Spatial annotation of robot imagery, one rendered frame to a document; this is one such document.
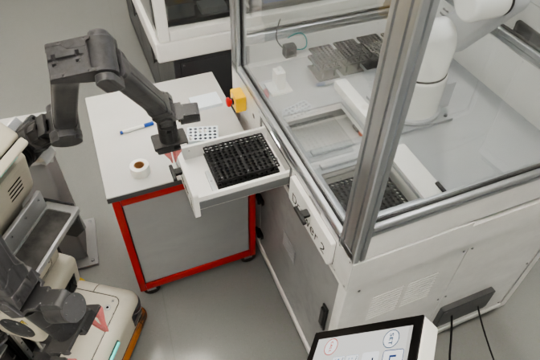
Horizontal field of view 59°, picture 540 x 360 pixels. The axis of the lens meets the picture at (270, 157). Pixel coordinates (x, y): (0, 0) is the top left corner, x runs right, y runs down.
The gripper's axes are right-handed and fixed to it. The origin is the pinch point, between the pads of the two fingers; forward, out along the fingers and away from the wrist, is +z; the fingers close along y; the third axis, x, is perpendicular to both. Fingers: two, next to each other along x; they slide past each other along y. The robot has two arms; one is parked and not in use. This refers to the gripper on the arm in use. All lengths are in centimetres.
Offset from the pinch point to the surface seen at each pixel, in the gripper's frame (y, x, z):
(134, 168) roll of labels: -11.9, 20.5, 19.4
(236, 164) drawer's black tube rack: 20.6, -0.3, 9.9
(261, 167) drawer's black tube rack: 28.1, -4.6, 10.2
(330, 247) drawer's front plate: 34, -43, 9
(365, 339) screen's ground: 23, -76, -9
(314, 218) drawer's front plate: 34.3, -32.4, 8.0
